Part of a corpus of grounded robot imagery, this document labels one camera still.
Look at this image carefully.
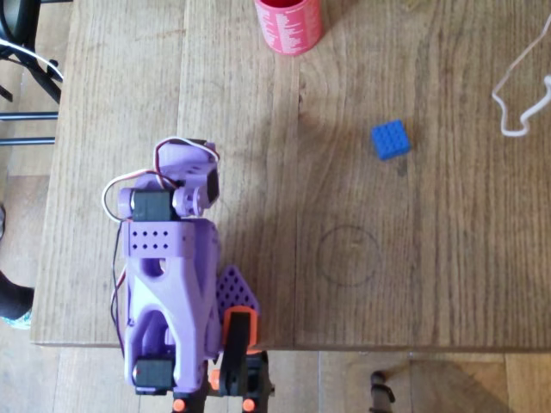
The blue toy brick block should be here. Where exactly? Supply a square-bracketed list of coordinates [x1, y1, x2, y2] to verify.
[371, 119, 412, 162]

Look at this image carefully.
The red cup with white print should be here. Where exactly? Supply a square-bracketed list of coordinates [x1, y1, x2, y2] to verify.
[253, 0, 325, 57]

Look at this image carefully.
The black chair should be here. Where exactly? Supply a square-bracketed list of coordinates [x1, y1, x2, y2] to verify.
[0, 0, 65, 147]

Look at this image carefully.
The black and orange clamp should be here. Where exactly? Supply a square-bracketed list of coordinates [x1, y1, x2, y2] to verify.
[209, 305, 276, 413]
[170, 389, 207, 413]

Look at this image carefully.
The person in black clothing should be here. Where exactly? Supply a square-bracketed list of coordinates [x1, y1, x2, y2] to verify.
[0, 269, 36, 330]

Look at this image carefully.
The white red servo cable loop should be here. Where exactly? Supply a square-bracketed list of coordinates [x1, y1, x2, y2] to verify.
[152, 136, 221, 178]
[101, 169, 185, 225]

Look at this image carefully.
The purple perforated base plate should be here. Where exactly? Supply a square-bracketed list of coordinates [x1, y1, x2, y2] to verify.
[214, 265, 263, 320]

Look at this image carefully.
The white cable on chair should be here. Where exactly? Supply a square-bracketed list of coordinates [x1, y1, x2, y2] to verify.
[0, 37, 65, 83]

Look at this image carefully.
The long white cable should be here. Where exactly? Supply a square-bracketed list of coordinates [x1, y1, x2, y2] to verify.
[492, 15, 551, 139]

